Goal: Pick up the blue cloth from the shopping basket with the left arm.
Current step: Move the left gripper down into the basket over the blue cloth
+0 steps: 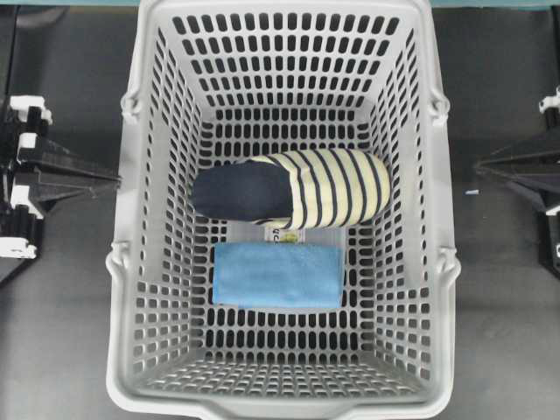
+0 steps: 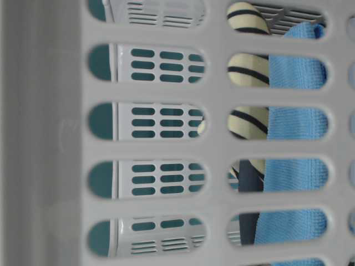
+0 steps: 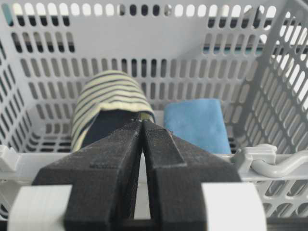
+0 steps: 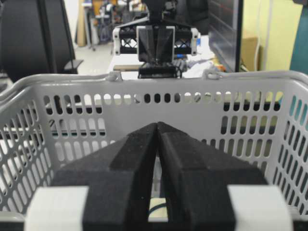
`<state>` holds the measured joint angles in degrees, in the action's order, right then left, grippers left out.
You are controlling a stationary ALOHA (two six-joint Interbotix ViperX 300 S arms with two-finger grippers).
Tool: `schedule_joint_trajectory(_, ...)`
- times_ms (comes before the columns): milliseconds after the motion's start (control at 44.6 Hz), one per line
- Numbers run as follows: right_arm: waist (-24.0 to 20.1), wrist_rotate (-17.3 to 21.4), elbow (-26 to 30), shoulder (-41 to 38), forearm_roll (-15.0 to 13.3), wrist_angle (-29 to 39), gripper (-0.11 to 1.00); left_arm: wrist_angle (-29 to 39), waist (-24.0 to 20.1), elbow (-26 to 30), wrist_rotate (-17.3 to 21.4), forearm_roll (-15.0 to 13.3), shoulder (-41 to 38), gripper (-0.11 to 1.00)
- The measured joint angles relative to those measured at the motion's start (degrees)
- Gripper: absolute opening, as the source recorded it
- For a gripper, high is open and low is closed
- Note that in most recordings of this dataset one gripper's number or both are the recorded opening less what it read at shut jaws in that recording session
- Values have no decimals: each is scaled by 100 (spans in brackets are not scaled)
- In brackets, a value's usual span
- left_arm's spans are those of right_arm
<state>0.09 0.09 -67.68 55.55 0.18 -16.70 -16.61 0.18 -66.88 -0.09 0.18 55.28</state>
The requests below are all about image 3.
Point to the yellow navy striped cloth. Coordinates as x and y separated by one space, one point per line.
107 91

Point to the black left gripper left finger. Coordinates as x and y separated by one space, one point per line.
104 179

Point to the grey plastic shopping basket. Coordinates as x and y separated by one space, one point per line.
252 55

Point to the grey basket handle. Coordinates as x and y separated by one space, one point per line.
283 168

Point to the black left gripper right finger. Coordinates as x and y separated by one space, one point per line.
175 171

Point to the blue folded cloth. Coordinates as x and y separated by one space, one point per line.
199 122

